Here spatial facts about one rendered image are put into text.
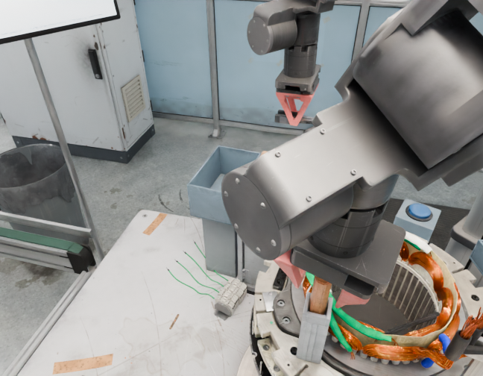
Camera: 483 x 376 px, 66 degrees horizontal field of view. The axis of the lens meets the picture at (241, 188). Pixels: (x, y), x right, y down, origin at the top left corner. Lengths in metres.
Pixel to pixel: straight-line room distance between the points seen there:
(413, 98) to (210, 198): 0.60
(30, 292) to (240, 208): 1.99
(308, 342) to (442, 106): 0.32
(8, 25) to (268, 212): 1.08
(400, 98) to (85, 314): 0.86
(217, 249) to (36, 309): 1.34
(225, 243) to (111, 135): 2.03
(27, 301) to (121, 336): 1.29
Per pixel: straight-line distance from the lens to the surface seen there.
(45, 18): 1.25
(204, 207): 0.78
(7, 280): 2.30
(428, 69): 0.20
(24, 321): 2.08
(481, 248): 0.75
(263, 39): 0.62
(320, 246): 0.30
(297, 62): 0.68
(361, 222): 0.28
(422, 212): 0.80
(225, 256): 0.90
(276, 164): 0.19
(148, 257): 1.03
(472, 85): 0.20
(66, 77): 2.78
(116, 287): 0.98
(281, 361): 0.48
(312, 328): 0.43
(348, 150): 0.21
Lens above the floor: 1.52
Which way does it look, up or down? 37 degrees down
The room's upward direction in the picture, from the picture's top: straight up
